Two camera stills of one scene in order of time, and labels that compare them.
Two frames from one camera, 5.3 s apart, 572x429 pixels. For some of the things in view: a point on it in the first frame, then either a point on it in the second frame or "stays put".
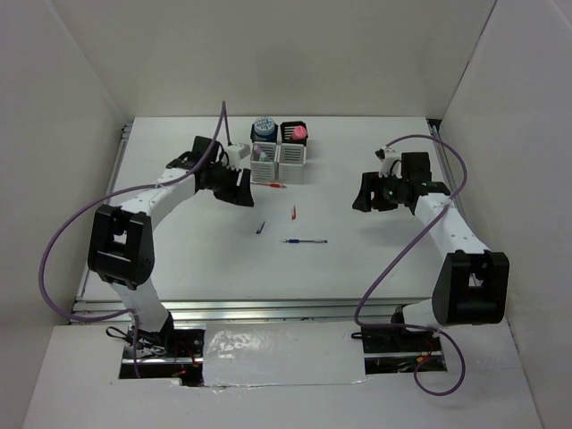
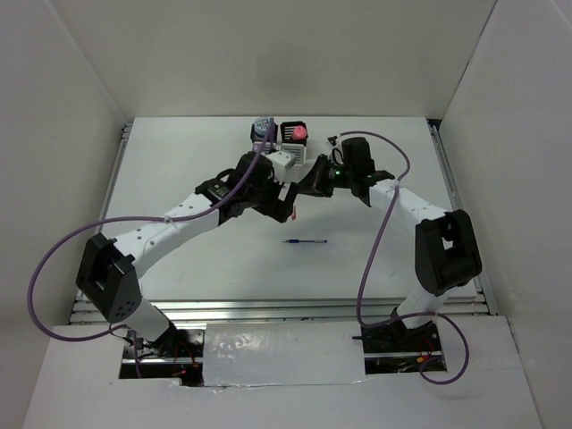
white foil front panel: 282,353 stays put
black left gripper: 237,195 → 276,208
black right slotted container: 286,133 stays put
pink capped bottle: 299,132 stays put
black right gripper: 372,182 → 311,183
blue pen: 319,241 stays put
